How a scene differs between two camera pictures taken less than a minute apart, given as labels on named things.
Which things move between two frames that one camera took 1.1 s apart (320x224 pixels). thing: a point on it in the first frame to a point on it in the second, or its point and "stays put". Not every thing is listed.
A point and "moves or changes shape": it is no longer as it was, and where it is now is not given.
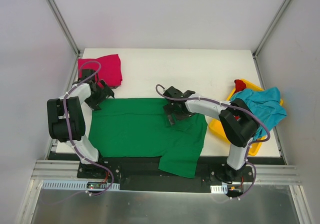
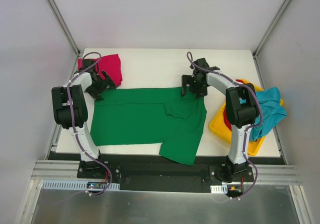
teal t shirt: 266,102 stays put
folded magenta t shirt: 107,67 stays put
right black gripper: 173,109 to 194,85
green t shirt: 140,128 moves or changes shape
